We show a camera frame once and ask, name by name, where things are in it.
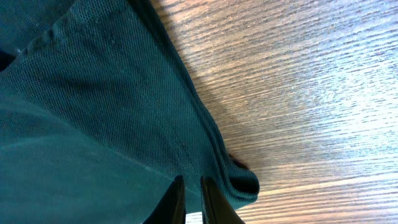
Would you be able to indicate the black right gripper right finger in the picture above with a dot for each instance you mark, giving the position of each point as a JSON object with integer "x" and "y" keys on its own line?
{"x": 215, "y": 207}

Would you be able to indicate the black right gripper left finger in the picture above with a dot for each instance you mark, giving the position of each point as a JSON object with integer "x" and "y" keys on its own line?
{"x": 171, "y": 208}

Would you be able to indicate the black polo shirt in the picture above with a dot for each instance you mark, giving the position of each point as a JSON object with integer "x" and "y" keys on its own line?
{"x": 99, "y": 115}

